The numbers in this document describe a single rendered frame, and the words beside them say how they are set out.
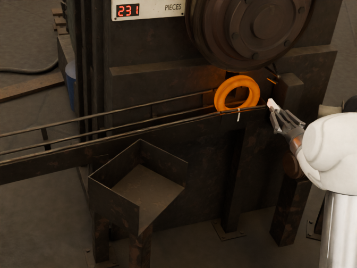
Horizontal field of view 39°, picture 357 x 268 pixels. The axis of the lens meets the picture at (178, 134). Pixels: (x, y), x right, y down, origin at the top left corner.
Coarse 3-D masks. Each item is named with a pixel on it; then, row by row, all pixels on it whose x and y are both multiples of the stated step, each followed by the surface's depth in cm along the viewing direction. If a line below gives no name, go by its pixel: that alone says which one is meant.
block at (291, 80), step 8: (280, 80) 203; (288, 80) 201; (296, 80) 202; (280, 88) 203; (288, 88) 199; (296, 88) 200; (272, 96) 211; (280, 96) 204; (288, 96) 201; (296, 96) 203; (280, 104) 205; (288, 104) 204; (296, 104) 205; (296, 112) 209; (280, 128) 210
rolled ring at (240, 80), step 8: (232, 80) 191; (240, 80) 191; (248, 80) 192; (224, 88) 191; (232, 88) 192; (256, 88) 196; (216, 96) 194; (224, 96) 193; (256, 96) 198; (216, 104) 194; (224, 104) 195; (248, 104) 200; (256, 104) 201; (232, 112) 199
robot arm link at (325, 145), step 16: (320, 128) 111; (336, 128) 109; (352, 128) 109; (304, 144) 116; (320, 144) 110; (336, 144) 108; (352, 144) 108; (320, 160) 110; (336, 160) 109; (352, 160) 109; (320, 176) 116; (336, 176) 111; (352, 176) 109; (336, 192) 113; (352, 192) 111; (336, 208) 113; (352, 208) 112; (336, 224) 114; (352, 224) 112; (336, 240) 114; (352, 240) 113; (320, 256) 118; (336, 256) 114; (352, 256) 113
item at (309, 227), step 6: (324, 198) 235; (324, 204) 233; (318, 216) 241; (312, 222) 249; (318, 222) 240; (312, 228) 247; (318, 228) 242; (306, 234) 243; (312, 234) 243; (318, 234) 244; (318, 240) 242
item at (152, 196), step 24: (144, 144) 176; (120, 168) 173; (144, 168) 181; (168, 168) 174; (96, 192) 160; (120, 192) 172; (144, 192) 172; (168, 192) 172; (120, 216) 158; (144, 216) 164; (144, 240) 181; (144, 264) 190
